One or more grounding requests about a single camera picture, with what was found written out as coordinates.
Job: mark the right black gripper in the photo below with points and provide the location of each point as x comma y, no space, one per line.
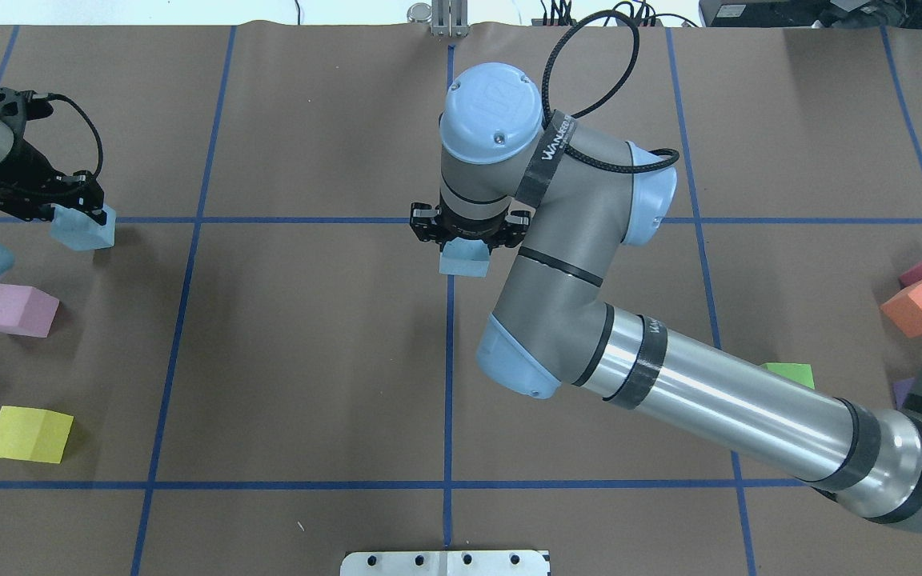
469,228

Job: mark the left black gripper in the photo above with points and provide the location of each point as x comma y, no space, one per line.
26,170

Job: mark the light blue foam block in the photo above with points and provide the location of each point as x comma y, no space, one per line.
466,258
76,231

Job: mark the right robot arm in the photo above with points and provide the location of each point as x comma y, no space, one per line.
515,172

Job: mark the pink foam block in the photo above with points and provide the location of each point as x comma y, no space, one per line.
26,310

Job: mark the yellow foam block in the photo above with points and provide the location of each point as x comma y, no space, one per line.
33,435

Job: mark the green foam block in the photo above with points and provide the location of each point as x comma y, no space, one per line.
801,373

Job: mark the right orange foam block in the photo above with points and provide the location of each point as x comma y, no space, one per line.
905,310

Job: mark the right purple foam block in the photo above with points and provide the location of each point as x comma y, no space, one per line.
900,391

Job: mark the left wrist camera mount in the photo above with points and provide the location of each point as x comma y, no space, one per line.
17,108

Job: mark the aluminium frame post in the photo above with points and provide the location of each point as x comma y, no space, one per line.
449,18

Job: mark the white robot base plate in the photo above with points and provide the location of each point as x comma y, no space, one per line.
447,562

